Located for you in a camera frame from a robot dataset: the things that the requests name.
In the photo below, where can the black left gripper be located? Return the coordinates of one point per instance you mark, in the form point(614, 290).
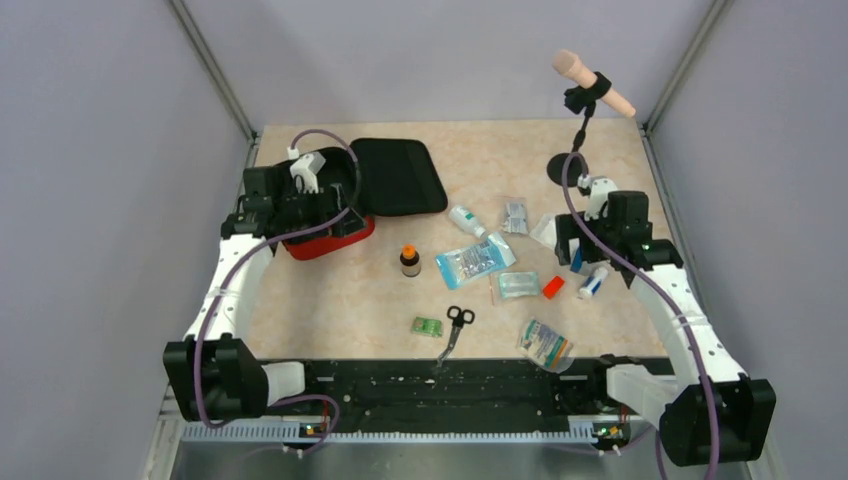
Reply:
point(347, 222)

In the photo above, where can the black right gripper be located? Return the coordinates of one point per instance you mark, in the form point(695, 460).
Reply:
point(567, 229)

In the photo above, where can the white blue tube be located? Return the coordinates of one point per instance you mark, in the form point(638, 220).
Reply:
point(593, 282)

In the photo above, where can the white plastic packet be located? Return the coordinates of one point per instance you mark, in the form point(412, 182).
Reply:
point(544, 232)

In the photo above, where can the clear bag wipe sachets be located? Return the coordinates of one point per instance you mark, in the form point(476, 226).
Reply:
point(514, 216)

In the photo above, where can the small teal pad packet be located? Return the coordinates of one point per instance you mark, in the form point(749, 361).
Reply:
point(507, 286)

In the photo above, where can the bandage roll packet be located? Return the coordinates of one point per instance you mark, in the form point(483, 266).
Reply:
point(545, 347)

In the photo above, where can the white bottle green label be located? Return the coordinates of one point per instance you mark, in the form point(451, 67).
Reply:
point(467, 221)

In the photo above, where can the blue gauze packet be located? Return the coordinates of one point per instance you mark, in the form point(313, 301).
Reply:
point(464, 265)

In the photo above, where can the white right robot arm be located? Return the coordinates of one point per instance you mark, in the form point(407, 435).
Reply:
point(715, 412)

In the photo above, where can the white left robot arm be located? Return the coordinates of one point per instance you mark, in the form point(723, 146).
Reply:
point(215, 377)

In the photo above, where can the red black medicine kit case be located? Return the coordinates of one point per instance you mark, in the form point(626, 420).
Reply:
point(399, 178)

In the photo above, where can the blue grey box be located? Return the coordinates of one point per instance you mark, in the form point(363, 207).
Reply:
point(576, 265)

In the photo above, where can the orange small box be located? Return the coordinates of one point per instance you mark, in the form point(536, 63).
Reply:
point(552, 288)

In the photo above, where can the brown bottle orange cap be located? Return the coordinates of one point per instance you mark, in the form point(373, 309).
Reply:
point(410, 261)

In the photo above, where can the black microphone stand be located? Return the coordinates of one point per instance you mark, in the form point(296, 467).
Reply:
point(578, 100)

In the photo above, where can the green wind oil box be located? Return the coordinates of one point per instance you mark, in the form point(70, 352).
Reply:
point(427, 327)

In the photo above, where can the beige microphone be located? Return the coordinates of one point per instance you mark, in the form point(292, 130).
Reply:
point(569, 65)

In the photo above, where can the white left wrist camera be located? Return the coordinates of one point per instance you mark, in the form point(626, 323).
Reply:
point(304, 169)

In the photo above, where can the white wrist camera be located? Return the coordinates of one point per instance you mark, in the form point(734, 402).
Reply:
point(598, 189)
point(304, 169)

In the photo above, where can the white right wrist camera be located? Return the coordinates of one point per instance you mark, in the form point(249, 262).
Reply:
point(598, 189)

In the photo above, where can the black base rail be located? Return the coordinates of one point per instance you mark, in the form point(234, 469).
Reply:
point(463, 396)

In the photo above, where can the black handled scissors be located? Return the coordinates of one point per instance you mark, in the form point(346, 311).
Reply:
point(459, 318)

